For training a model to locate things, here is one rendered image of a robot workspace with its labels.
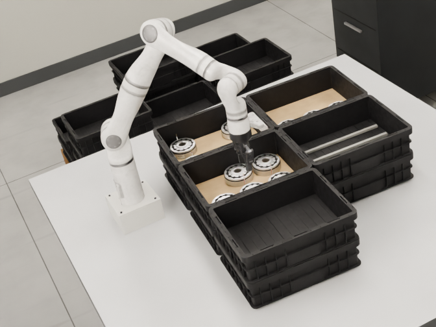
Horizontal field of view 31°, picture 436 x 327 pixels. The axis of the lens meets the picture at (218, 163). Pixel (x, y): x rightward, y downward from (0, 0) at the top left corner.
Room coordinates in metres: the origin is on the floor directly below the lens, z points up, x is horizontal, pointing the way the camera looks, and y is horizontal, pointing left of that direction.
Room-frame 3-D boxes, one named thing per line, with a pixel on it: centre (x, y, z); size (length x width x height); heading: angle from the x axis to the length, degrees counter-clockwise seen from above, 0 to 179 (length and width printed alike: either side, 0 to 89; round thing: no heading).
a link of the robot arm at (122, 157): (2.45, 0.34, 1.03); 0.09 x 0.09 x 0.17; 0
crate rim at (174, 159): (2.59, -0.01, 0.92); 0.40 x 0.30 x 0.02; 106
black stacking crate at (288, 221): (2.01, -0.17, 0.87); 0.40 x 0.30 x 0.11; 106
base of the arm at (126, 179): (2.45, 0.34, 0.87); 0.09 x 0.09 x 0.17; 13
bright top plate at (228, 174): (2.37, -0.06, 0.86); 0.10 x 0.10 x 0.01
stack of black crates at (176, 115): (3.64, 0.12, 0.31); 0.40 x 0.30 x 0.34; 109
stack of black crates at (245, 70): (3.77, -0.26, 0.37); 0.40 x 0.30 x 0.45; 109
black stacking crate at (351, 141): (2.40, -0.47, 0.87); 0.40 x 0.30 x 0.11; 106
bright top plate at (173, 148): (2.62, 0.12, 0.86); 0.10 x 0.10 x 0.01
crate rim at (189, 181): (2.30, -0.09, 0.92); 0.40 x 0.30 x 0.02; 106
